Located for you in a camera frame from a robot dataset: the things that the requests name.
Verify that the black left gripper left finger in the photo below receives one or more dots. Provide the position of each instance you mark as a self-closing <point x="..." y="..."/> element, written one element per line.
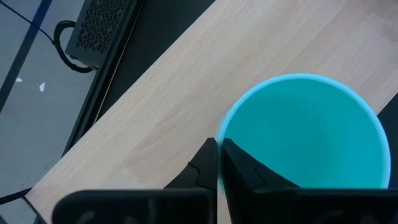
<point x="140" y="208"/>

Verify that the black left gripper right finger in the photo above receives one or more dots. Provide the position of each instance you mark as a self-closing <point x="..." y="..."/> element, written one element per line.
<point x="280" y="205"/>

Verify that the mint green mug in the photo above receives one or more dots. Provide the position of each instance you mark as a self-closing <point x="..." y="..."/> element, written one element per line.
<point x="311" y="133"/>

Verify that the wooden shelf with black legs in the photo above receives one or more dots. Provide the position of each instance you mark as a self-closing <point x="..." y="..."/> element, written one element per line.
<point x="186" y="93"/>

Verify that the white paper scrap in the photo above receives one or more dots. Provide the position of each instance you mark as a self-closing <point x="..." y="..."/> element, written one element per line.
<point x="18" y="80"/>
<point x="42" y="86"/>

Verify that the black perforated computer case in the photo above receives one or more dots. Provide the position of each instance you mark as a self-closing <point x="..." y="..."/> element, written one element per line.
<point x="99" y="28"/>

